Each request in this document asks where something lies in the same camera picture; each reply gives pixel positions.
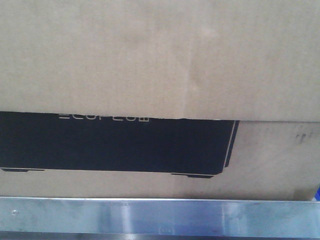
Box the brown cardboard box black print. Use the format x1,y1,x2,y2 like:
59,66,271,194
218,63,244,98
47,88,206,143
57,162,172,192
0,0,320,201

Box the blue plastic bin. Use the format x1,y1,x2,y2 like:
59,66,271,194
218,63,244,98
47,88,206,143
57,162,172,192
313,187,320,201

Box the metal shelf front rail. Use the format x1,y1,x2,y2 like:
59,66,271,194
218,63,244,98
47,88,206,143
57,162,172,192
0,196,320,238

